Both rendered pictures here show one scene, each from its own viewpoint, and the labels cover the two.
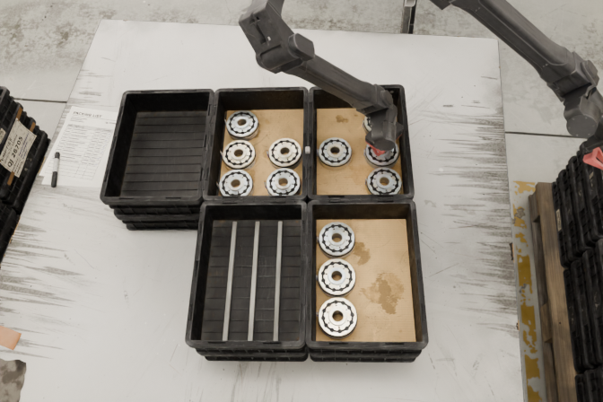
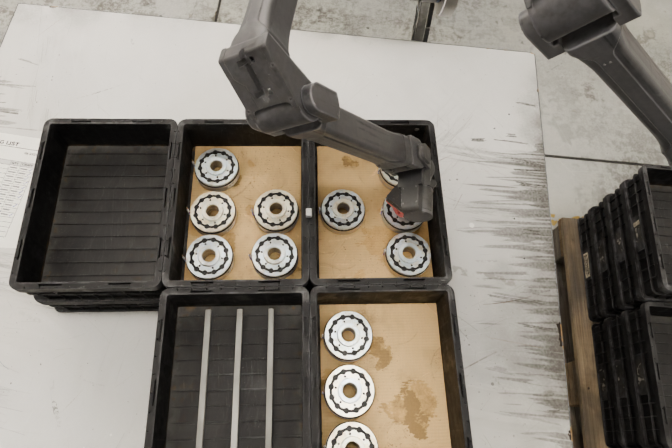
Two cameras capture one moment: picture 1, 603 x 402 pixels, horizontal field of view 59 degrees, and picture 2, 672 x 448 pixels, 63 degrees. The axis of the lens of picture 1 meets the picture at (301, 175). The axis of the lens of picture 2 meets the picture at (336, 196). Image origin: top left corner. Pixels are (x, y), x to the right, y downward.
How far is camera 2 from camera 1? 0.44 m
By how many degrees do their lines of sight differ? 8
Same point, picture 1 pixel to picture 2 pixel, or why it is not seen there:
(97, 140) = (12, 179)
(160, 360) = not seen: outside the picture
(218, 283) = (186, 400)
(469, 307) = (511, 411)
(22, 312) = not seen: outside the picture
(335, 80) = (362, 141)
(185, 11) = not seen: outside the picture
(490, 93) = (528, 125)
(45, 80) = not seen: outside the picture
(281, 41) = (290, 97)
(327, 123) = (330, 167)
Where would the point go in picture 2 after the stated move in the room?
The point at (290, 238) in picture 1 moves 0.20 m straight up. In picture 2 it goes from (284, 332) to (281, 311)
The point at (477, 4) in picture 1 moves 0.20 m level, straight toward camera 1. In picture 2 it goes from (610, 57) to (589, 205)
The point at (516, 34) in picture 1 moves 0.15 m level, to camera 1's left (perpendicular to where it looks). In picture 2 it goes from (652, 100) to (541, 112)
